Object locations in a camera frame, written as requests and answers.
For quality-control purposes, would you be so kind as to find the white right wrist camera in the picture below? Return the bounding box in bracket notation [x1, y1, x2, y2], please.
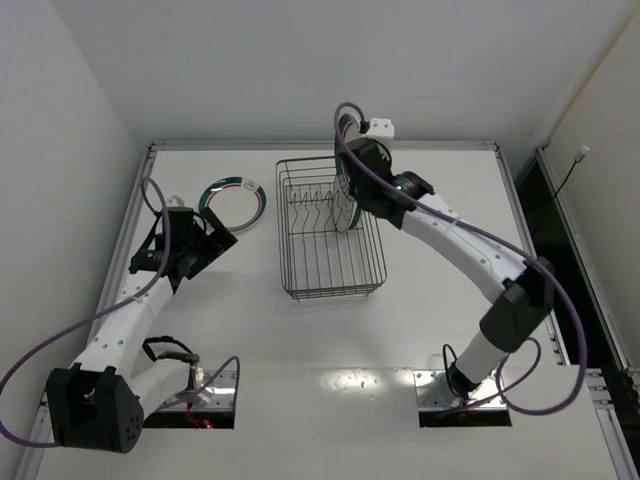
[360, 118, 395, 144]

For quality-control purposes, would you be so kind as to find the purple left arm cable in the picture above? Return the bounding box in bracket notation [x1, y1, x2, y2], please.
[0, 175, 241, 447]

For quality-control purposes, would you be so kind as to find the black wall cable with plug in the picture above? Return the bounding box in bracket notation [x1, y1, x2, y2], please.
[551, 145, 591, 201]

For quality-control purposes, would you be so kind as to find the metal base plate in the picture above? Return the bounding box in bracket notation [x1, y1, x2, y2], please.
[413, 370, 507, 413]
[164, 367, 238, 413]

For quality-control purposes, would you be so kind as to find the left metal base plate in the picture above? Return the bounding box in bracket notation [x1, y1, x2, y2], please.
[164, 367, 238, 413]

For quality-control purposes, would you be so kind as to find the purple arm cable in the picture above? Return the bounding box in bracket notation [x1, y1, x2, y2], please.
[333, 101, 588, 416]
[0, 175, 241, 447]

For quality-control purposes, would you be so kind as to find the aluminium table frame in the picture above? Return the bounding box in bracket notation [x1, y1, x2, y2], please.
[17, 143, 637, 479]

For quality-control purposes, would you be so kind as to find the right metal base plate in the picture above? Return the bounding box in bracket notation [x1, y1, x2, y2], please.
[413, 370, 507, 413]

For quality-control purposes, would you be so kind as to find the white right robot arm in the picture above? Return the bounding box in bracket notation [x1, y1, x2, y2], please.
[336, 138, 553, 408]

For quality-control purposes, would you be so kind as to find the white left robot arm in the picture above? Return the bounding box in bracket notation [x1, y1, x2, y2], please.
[45, 206, 237, 453]

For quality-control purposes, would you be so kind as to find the white plate with blue rim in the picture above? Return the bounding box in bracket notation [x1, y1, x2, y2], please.
[348, 205, 361, 230]

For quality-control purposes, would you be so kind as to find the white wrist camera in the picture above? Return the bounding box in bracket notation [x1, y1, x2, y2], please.
[360, 118, 395, 144]
[167, 195, 185, 207]

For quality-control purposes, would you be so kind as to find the green red rimmed plate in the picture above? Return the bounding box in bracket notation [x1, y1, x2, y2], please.
[332, 113, 360, 233]
[197, 176, 267, 233]

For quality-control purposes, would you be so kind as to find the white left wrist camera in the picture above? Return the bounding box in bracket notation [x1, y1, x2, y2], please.
[167, 195, 185, 207]

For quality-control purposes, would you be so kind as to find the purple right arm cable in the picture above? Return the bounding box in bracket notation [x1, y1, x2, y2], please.
[333, 101, 588, 416]

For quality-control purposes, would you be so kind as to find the grey wire dish rack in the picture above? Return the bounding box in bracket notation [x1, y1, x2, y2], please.
[276, 156, 387, 301]

